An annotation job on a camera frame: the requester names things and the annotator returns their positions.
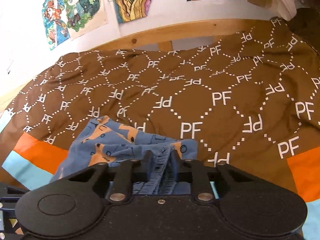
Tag blue pajama pants orange cars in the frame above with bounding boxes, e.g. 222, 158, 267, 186
51, 115, 197, 195

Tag brown PF patterned duvet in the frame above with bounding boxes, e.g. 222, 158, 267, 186
1, 17, 319, 239

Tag anime girl poster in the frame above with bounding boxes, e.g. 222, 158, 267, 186
63, 0, 108, 40

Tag blue mermaid poster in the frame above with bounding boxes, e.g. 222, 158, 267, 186
42, 0, 70, 50

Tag wooden bed frame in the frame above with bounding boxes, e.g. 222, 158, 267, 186
89, 19, 266, 51

